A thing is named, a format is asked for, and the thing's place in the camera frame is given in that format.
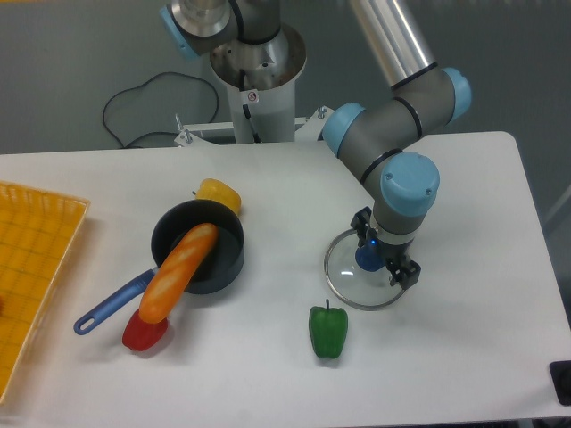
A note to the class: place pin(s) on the black object at table corner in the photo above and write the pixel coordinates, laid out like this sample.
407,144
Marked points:
560,372

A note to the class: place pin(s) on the dark pot with blue handle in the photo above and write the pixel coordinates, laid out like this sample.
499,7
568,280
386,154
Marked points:
220,268

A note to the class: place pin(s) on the yellow plastic basket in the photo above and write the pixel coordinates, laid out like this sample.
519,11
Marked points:
38,228

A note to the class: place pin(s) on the red toy bell pepper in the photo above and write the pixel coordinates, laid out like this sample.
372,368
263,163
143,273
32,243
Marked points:
140,336

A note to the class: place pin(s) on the toy baguette bread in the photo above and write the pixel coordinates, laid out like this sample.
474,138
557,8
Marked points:
177,270

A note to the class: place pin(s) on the yellow toy bell pepper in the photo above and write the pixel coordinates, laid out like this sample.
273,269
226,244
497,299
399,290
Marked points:
212,189

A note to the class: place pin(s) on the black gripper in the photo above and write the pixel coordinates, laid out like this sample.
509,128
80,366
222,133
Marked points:
376,245

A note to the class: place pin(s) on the green toy bell pepper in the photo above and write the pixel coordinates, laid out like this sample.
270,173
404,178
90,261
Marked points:
328,328

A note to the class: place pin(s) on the glass pot lid blue knob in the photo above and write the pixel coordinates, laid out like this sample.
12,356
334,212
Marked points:
357,275

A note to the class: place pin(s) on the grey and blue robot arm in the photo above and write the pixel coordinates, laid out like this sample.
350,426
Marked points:
372,145

